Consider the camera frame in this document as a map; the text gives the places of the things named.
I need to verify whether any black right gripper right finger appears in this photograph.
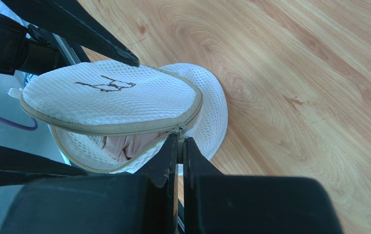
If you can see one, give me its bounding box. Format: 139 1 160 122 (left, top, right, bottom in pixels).
183 138 343 234

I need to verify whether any pink satin bra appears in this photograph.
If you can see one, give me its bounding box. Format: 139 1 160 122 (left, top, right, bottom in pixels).
102 131 168 162

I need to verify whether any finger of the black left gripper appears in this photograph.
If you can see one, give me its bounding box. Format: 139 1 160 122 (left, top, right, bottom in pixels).
0 146 88 187
3 0 140 67

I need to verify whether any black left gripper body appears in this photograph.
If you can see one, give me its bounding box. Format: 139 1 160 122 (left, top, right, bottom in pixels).
0 13 90 75

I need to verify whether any white mesh laundry bag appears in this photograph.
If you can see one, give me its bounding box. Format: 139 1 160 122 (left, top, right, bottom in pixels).
8 60 228 174

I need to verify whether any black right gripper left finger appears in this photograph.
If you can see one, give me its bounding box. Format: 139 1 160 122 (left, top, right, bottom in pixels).
0 135 179 234

